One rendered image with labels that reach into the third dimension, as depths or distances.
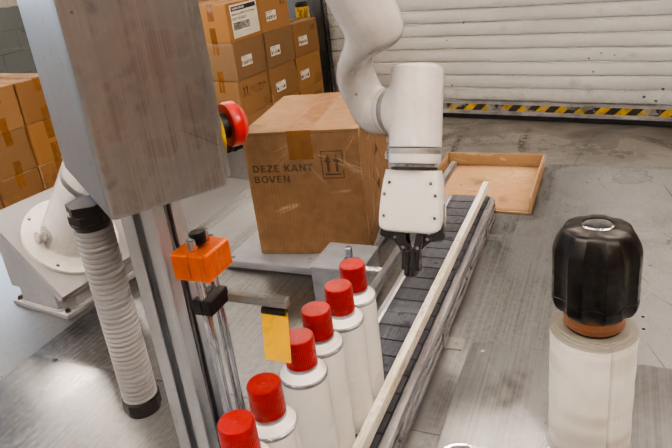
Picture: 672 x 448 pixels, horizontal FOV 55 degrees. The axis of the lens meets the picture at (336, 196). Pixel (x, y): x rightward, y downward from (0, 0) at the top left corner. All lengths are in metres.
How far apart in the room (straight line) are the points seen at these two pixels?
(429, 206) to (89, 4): 0.66
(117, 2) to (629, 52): 4.53
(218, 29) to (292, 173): 3.11
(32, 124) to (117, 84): 3.70
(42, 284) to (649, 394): 1.07
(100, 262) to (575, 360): 0.46
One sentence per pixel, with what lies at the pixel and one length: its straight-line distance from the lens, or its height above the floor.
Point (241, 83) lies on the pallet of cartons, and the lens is 4.39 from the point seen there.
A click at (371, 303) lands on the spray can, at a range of 0.80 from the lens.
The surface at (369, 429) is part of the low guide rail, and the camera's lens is 0.81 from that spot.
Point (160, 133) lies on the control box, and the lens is 0.49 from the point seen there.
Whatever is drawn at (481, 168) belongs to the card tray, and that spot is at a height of 0.83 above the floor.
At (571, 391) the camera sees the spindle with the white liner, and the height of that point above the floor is 1.01.
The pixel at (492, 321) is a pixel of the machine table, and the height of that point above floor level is 0.83.
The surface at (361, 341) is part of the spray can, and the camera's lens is 0.78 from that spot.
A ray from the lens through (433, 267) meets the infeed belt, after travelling 1.19.
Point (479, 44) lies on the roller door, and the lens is 5.09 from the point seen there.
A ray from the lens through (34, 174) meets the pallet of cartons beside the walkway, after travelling 4.20.
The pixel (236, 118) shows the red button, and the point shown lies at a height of 1.33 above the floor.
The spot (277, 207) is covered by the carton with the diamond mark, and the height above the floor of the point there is 0.96.
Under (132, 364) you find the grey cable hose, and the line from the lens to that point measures 0.61.
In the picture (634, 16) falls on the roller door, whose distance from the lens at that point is 4.83.
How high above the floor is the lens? 1.46
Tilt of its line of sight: 22 degrees down
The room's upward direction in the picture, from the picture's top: 7 degrees counter-clockwise
